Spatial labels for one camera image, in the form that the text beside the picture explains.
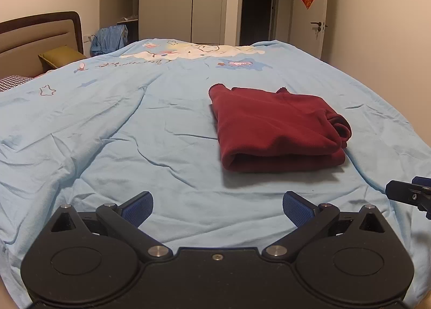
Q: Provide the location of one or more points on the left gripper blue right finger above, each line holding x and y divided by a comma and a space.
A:
312, 222

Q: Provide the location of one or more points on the olive green pillow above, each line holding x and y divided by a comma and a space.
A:
61, 56

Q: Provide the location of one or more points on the black door handle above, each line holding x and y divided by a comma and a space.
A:
318, 26

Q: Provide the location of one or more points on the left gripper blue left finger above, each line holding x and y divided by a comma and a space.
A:
122, 223

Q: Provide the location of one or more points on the white bedroom door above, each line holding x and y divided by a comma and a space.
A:
301, 33

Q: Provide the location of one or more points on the dark red long-sleeve shirt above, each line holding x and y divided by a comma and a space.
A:
277, 132

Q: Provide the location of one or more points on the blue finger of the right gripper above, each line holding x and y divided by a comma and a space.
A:
422, 181
410, 194

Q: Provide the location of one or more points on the brown beige bed headboard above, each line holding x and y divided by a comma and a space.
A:
24, 39

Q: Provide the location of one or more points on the blue garment on chair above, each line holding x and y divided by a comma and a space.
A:
109, 39

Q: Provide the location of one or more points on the light blue cartoon bedsheet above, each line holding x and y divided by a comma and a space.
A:
139, 119

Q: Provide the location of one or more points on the checkered red white pillow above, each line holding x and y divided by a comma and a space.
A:
9, 82

